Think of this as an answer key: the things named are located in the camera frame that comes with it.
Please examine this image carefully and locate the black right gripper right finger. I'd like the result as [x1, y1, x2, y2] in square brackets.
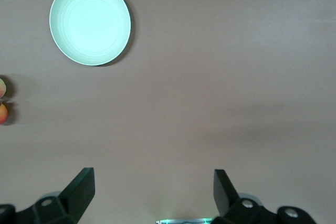
[209, 169, 317, 224]

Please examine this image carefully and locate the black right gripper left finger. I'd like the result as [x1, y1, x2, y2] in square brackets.
[0, 167, 95, 224]

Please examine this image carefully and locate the yellow green peach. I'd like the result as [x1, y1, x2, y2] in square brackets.
[0, 77, 8, 98]

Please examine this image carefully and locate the pale green round plate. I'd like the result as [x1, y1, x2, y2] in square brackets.
[49, 0, 132, 67]

